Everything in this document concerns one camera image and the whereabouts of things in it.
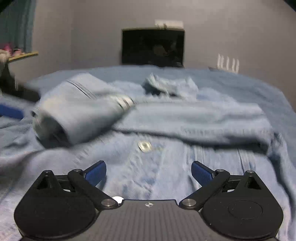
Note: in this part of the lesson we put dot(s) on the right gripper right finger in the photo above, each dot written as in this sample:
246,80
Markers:
211,183

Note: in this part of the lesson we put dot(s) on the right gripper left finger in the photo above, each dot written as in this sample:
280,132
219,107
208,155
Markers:
85,181

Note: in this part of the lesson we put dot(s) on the light blue denim shirt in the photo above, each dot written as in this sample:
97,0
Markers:
148,134

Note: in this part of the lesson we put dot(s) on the blue fleece bed blanket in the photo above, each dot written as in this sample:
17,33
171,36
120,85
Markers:
243,89

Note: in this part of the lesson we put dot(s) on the white wifi router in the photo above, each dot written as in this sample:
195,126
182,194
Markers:
227,64

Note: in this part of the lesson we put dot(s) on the wooden shelf with clutter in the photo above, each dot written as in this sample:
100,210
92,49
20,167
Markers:
10,54

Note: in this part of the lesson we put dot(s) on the white box above television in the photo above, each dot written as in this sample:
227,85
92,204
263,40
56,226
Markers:
169,24

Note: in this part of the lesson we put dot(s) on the teal window curtain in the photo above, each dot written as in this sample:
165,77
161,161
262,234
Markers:
17,22

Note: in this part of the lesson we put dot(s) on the black wall television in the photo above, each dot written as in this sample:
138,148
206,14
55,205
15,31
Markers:
162,47

